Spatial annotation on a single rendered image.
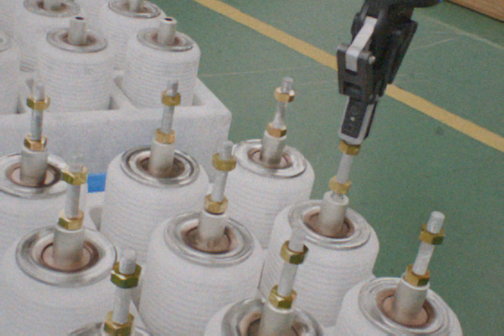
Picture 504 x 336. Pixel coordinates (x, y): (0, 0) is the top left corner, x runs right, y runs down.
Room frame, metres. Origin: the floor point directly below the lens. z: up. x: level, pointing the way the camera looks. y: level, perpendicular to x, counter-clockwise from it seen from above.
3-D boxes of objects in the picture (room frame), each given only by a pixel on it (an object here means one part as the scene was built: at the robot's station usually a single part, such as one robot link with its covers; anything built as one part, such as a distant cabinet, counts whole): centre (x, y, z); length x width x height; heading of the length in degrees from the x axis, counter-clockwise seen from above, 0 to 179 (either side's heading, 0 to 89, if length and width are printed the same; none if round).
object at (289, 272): (0.45, -0.05, 0.30); 0.01 x 0.01 x 0.08; 13
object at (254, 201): (0.71, -0.02, 0.16); 0.10 x 0.10 x 0.18
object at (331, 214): (0.61, -0.09, 0.26); 0.02 x 0.02 x 0.03
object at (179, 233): (0.55, 0.02, 0.25); 0.08 x 0.08 x 0.01
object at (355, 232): (0.61, -0.09, 0.25); 0.08 x 0.08 x 0.01
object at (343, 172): (0.61, -0.09, 0.31); 0.01 x 0.01 x 0.08; 69
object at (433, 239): (0.51, -0.15, 0.32); 0.02 x 0.02 x 0.01; 55
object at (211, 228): (0.55, 0.02, 0.26); 0.02 x 0.02 x 0.03
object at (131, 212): (0.65, 0.08, 0.16); 0.10 x 0.10 x 0.18
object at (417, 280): (0.51, -0.15, 0.29); 0.02 x 0.02 x 0.01; 55
